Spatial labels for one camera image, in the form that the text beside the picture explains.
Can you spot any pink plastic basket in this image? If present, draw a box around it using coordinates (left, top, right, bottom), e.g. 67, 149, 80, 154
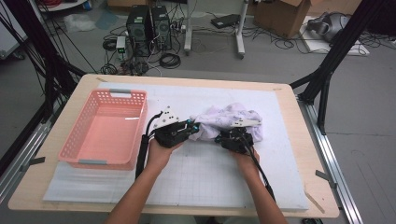
57, 88, 149, 171

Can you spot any open cardboard box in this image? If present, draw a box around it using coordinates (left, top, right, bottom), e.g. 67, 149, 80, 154
253, 0, 312, 39

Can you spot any person's right hand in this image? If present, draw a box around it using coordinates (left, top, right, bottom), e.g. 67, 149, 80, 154
230, 148, 262, 182

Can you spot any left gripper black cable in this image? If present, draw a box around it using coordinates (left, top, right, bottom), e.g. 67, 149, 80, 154
134, 111, 164, 180

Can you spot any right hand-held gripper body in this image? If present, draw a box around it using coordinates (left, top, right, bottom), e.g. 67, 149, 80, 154
219, 119, 262, 155

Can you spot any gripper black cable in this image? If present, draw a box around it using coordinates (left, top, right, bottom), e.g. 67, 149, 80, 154
238, 133, 276, 203
134, 111, 164, 180

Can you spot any black computer tower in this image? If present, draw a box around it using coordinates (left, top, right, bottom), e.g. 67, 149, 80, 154
150, 5, 173, 51
125, 4, 153, 58

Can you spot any small white device green light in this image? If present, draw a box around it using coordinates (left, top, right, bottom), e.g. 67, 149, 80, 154
115, 35, 127, 60

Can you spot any clear plastic bag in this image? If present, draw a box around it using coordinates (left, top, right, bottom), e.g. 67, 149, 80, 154
64, 12, 97, 34

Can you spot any grey vacuum cleaner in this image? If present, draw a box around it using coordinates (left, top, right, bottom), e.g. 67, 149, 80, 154
306, 11, 351, 43

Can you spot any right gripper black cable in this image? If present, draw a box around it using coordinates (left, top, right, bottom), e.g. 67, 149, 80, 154
238, 133, 276, 203

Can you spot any coiled black cable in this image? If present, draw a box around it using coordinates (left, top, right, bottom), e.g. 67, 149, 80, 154
159, 52, 182, 70

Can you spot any thin wooden strip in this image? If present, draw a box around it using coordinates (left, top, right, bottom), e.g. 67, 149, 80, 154
304, 189, 327, 215

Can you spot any flat black device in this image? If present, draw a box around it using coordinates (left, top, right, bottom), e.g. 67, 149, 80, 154
210, 13, 241, 30

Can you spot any white board on floor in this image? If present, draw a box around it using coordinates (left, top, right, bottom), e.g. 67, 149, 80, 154
299, 15, 371, 57

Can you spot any white metal stand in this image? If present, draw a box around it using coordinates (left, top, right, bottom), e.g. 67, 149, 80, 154
183, 0, 250, 60

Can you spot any black metal frame stand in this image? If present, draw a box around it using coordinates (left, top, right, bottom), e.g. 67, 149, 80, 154
289, 0, 396, 136
0, 0, 88, 175

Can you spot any lilac printed towel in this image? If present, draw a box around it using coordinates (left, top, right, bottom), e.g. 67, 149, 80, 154
189, 102, 264, 144

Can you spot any grey metal bracket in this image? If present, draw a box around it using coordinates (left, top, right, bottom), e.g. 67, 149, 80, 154
21, 156, 47, 172
315, 169, 338, 189

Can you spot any aluminium rail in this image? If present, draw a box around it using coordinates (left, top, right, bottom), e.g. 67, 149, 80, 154
297, 98, 364, 224
0, 119, 54, 203

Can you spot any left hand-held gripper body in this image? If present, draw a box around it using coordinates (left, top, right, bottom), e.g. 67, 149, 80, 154
151, 105, 191, 149

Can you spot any person's left hand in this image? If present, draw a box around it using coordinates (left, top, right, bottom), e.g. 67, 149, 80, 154
146, 138, 183, 174

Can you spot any white round table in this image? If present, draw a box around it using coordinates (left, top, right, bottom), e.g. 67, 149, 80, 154
36, 0, 90, 13

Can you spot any white cabinet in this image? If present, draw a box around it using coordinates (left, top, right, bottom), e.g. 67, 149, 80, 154
0, 8, 28, 60

